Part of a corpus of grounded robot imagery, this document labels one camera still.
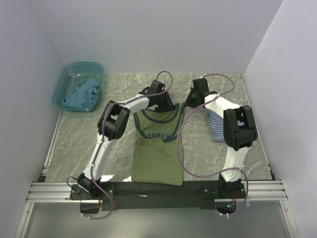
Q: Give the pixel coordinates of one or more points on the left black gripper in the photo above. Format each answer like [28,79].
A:
[168,105]

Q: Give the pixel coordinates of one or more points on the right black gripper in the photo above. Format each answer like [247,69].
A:
[188,102]

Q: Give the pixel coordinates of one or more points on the blue white striped tank top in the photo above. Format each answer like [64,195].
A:
[216,126]

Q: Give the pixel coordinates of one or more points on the olive green tank top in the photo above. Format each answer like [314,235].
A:
[155,154]

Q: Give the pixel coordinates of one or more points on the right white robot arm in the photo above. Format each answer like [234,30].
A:
[239,130]

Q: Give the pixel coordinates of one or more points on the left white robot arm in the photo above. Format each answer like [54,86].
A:
[112,126]

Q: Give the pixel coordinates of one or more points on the blue tank top in basket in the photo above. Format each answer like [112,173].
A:
[84,98]

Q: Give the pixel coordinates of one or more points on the teal plastic laundry basket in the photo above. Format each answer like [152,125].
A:
[75,75]

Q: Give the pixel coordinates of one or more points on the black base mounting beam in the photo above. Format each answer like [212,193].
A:
[134,195]

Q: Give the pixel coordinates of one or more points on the aluminium extrusion frame rail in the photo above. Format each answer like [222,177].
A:
[49,213]

